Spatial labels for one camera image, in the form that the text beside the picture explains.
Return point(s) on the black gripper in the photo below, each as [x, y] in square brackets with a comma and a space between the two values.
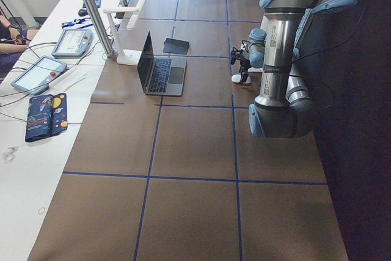
[243, 65]

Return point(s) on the black mouse pad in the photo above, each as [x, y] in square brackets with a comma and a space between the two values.
[176, 46]

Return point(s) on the grey laptop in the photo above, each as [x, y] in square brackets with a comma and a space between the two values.
[160, 76]

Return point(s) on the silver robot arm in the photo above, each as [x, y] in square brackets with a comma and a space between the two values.
[283, 108]
[252, 54]

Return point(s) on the silver metal cylinder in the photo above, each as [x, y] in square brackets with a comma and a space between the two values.
[123, 3]

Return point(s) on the far teach pendant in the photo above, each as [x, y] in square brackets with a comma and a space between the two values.
[72, 43]

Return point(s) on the teach pendant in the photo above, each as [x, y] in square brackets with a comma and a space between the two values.
[72, 43]
[37, 77]

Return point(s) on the dark blue space pouch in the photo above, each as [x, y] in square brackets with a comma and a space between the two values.
[46, 116]

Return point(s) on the near teach pendant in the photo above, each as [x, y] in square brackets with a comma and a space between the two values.
[37, 77]

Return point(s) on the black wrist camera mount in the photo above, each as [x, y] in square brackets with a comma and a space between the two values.
[236, 55]

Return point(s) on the aluminium frame post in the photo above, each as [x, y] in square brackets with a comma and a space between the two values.
[99, 27]

